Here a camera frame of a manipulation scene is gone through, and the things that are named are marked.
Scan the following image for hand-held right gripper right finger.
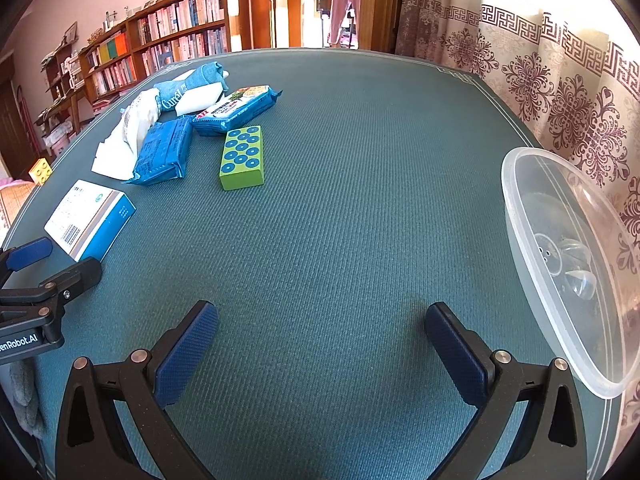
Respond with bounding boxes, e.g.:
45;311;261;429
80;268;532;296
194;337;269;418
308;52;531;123
424;302;588;480

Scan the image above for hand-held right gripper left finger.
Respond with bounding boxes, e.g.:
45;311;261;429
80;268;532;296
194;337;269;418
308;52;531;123
55;300;221;480

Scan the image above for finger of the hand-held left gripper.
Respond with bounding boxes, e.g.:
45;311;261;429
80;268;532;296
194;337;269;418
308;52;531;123
0;237;53;287
0;256;103;319

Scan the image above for white and blue medicine box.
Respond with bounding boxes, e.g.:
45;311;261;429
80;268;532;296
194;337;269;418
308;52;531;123
44;179;137;262

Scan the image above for clear plastic container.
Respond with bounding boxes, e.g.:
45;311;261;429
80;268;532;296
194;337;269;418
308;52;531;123
501;146;640;400

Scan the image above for white sponge with black stripe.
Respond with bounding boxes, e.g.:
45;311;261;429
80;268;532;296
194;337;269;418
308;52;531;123
175;82;230;116

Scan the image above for blue cracker packet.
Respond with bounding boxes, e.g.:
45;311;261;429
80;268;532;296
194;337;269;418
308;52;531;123
192;85;282;137

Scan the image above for yellow toy block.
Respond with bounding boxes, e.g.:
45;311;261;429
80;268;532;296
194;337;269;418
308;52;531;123
29;158;53;184

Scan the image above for dark wooden wardrobe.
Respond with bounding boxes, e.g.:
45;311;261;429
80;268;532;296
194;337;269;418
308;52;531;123
0;55;37;181

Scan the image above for blue tissue packet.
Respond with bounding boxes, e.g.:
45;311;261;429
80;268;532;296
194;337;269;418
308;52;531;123
125;116;196;186

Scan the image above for white plastic packet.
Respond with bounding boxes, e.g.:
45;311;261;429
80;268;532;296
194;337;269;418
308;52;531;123
91;89;161;181

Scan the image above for small wooden shelf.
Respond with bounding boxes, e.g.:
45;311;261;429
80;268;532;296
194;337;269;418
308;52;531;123
42;42;96;128

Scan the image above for green block with blue dots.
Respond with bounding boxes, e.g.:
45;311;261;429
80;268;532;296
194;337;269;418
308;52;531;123
219;125;266;191

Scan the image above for blue rolled towel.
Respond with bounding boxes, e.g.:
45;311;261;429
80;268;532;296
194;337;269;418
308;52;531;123
153;61;226;111

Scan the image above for rows of books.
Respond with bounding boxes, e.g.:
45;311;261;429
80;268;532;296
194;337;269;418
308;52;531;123
87;0;226;96

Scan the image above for wooden bookcase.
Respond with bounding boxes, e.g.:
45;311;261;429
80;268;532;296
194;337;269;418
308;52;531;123
80;0;242;106

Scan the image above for patterned floral curtain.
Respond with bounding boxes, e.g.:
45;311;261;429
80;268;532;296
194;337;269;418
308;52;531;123
395;0;640;461

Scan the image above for hanging pink pants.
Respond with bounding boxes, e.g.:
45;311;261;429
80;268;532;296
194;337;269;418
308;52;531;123
327;0;362;46

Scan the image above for wooden door frame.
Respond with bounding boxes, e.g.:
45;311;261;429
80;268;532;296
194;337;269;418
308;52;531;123
250;0;303;51

